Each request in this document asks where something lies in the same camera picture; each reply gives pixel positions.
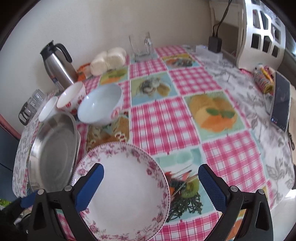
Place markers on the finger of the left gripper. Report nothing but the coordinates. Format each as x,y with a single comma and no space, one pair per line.
28,201

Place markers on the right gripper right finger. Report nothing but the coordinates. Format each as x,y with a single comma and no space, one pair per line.
230,200

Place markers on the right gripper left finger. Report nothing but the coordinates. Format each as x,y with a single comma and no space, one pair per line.
44,221

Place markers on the stainless steel round pan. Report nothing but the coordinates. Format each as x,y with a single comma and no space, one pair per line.
54,153

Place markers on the floral rimmed round plate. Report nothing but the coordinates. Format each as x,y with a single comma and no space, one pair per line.
133,200

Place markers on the white square bowl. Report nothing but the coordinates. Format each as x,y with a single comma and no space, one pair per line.
49,110

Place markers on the strawberry pattern bowl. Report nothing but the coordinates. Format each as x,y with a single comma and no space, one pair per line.
71,98

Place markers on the light blue floral bowl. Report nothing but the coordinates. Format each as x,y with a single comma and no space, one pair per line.
102,105

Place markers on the grey floral cloth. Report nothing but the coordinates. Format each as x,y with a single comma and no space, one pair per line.
273,143

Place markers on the upturned drinking glass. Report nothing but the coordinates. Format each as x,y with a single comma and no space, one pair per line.
37,98

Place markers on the checkered picture tablecloth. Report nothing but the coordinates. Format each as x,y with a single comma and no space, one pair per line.
175,110

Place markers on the smartphone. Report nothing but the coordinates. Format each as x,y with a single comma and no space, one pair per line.
280,107

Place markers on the colourful candy roll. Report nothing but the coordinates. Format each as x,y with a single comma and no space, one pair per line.
264,77

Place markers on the stainless steel thermos jug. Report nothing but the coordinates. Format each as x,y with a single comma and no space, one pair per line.
58,65

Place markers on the orange snack packet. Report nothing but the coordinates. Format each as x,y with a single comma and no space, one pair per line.
84,72

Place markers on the white power strip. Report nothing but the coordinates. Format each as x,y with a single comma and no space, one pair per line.
202,51

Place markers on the black power adapter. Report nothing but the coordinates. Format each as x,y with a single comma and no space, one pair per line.
214,44

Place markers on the bag of steamed buns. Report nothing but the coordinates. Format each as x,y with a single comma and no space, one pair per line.
108,60

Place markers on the white wooden shelf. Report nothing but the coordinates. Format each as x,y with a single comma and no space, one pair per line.
251,33

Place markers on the glass beer mug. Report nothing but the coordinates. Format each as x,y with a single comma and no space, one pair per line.
142,46

